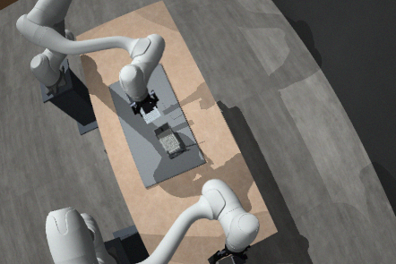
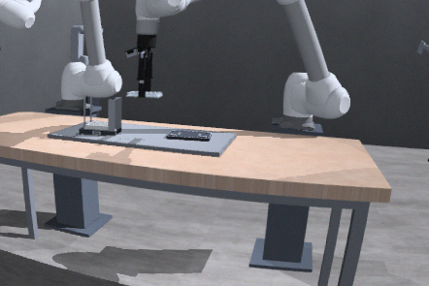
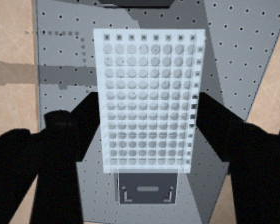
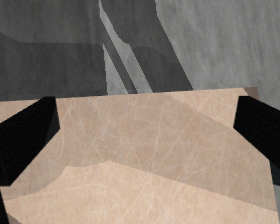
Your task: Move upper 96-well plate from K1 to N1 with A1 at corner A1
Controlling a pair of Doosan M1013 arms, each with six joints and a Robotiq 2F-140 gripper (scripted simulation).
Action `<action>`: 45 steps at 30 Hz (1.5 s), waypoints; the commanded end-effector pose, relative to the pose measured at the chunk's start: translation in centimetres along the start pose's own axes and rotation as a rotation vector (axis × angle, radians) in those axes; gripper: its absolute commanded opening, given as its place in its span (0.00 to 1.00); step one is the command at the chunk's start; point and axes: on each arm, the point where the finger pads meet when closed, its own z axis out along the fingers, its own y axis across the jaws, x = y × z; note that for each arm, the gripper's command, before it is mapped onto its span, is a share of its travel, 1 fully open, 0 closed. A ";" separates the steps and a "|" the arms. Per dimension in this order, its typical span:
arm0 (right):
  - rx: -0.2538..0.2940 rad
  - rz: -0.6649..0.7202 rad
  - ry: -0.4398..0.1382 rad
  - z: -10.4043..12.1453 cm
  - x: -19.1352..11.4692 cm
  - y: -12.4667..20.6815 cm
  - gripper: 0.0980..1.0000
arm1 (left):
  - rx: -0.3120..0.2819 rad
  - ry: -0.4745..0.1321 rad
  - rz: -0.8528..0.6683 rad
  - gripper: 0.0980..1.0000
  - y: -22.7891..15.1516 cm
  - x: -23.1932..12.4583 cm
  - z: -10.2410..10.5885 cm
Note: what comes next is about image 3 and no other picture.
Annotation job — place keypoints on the grey perforated base plate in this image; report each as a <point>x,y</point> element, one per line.
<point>241,36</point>

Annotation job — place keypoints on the white well plate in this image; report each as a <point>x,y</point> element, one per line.
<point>140,132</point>

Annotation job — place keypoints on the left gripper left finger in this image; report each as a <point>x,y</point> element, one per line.
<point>57,198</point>

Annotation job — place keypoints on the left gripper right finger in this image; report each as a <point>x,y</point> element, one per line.
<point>254,165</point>

